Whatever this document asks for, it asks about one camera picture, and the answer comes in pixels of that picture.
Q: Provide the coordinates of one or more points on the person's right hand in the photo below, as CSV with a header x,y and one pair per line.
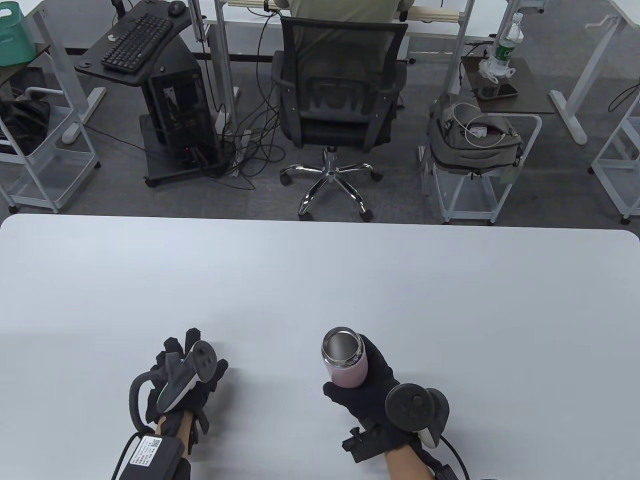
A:
x,y
360,400

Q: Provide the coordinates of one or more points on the person's left hand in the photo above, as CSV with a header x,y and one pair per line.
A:
x,y
200,395

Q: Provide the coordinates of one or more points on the pink thermos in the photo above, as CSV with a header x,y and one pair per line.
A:
x,y
345,370

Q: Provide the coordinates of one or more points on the person's right forearm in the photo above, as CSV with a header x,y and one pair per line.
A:
x,y
405,465

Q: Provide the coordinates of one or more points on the person's left forearm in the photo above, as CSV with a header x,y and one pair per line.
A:
x,y
186,430

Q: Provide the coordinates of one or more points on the grey left hand controller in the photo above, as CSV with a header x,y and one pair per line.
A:
x,y
175,390

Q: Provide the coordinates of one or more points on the grey hand controller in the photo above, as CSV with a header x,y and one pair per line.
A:
x,y
407,407
175,390

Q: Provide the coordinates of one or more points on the grey right hand controller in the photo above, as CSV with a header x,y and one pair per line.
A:
x,y
407,407

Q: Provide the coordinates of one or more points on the black labelled wrist box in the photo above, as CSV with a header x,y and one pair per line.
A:
x,y
150,457

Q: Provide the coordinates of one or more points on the white cart under backpack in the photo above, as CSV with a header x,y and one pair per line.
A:
x,y
470,200

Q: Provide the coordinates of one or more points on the white power strip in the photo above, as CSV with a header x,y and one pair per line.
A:
x,y
243,145

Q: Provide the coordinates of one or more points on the grey backpack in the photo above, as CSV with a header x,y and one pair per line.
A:
x,y
460,150

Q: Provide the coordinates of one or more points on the black mesh office chair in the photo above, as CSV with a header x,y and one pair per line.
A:
x,y
340,115

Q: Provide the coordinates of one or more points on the black computer tower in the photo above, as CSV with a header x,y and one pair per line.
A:
x,y
180,110

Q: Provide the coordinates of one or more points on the black bag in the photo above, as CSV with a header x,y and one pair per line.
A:
x,y
25,120

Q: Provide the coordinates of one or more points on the black smartphone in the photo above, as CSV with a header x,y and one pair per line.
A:
x,y
500,91

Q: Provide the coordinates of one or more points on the black rolling computer desk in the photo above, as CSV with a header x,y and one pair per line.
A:
x,y
167,50

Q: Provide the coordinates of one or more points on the white desk with angled leg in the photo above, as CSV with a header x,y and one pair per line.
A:
x,y
570,117

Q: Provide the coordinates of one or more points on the crumpled white plastic bag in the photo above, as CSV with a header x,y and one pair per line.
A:
x,y
492,70

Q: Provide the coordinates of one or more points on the black keyboard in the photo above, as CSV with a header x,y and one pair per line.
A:
x,y
135,45

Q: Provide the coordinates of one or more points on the clear plastic water bottle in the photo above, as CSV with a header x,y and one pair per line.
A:
x,y
506,50

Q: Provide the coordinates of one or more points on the long white desk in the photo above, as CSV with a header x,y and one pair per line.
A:
x,y
440,27

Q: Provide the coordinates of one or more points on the black computer mouse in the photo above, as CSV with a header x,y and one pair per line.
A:
x,y
176,7

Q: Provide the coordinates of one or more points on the green plastic container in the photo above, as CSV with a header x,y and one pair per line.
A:
x,y
15,40

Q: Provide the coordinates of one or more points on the black wrist clamp mount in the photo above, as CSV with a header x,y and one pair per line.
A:
x,y
367,445

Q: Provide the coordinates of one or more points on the white desk leg frame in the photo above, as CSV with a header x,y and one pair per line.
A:
x,y
70,75

